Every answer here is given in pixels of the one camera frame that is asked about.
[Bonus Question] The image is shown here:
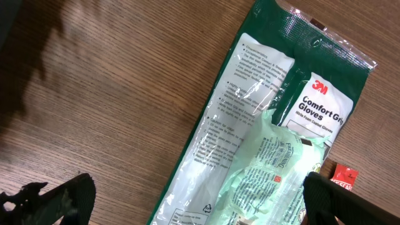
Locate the red Nescafe coffee stick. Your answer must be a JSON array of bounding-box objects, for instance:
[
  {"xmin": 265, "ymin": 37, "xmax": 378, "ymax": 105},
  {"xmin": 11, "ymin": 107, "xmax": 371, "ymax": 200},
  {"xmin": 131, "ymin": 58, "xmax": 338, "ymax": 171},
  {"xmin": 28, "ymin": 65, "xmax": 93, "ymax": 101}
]
[{"xmin": 331, "ymin": 164, "xmax": 359, "ymax": 191}]

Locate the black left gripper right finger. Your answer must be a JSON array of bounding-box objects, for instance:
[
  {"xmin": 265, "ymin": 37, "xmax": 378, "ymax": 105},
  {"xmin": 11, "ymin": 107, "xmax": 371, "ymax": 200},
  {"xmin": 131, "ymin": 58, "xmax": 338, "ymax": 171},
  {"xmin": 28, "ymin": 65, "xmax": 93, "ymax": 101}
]
[{"xmin": 303, "ymin": 172, "xmax": 399, "ymax": 225}]

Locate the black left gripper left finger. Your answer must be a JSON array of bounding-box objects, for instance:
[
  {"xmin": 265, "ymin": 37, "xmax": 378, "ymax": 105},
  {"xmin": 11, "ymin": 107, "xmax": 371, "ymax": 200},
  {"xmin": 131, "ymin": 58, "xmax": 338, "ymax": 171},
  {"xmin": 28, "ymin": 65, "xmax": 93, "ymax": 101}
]
[{"xmin": 1, "ymin": 173, "xmax": 96, "ymax": 225}]

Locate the teal snack bar wrapper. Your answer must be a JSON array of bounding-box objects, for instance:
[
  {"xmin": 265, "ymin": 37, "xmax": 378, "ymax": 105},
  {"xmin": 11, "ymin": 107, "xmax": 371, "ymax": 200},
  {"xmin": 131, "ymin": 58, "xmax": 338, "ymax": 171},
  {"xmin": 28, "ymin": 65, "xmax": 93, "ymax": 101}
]
[{"xmin": 208, "ymin": 109, "xmax": 325, "ymax": 225}]

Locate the green 3M sponge package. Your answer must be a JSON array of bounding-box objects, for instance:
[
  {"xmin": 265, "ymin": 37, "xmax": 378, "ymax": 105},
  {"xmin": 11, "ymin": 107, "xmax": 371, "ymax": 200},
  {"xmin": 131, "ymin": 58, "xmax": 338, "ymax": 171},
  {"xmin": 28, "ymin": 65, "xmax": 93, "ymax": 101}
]
[{"xmin": 149, "ymin": 0, "xmax": 376, "ymax": 224}]

